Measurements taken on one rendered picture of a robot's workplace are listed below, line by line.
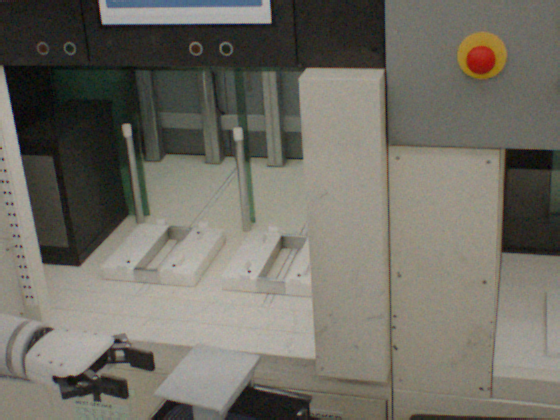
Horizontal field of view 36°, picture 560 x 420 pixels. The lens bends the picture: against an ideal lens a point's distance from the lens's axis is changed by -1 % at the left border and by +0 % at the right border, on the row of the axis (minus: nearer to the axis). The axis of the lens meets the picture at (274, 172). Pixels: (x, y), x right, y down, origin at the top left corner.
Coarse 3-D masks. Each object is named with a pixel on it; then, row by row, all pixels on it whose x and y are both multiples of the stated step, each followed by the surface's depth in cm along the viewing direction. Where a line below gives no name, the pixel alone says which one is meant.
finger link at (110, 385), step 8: (104, 376) 117; (112, 376) 116; (80, 384) 116; (88, 384) 116; (96, 384) 117; (104, 384) 116; (112, 384) 116; (120, 384) 116; (88, 392) 117; (96, 392) 117; (104, 392) 117; (112, 392) 116; (120, 392) 116; (128, 392) 116
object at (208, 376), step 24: (192, 360) 117; (216, 360) 116; (240, 360) 116; (168, 384) 112; (192, 384) 112; (216, 384) 111; (240, 384) 111; (168, 408) 126; (216, 408) 107; (240, 408) 128; (264, 408) 126; (288, 408) 124
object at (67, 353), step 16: (48, 336) 125; (64, 336) 125; (80, 336) 125; (96, 336) 125; (32, 352) 122; (48, 352) 121; (64, 352) 121; (80, 352) 121; (96, 352) 121; (32, 368) 121; (48, 368) 119; (64, 368) 118; (80, 368) 118; (96, 368) 122; (112, 368) 125; (48, 384) 120
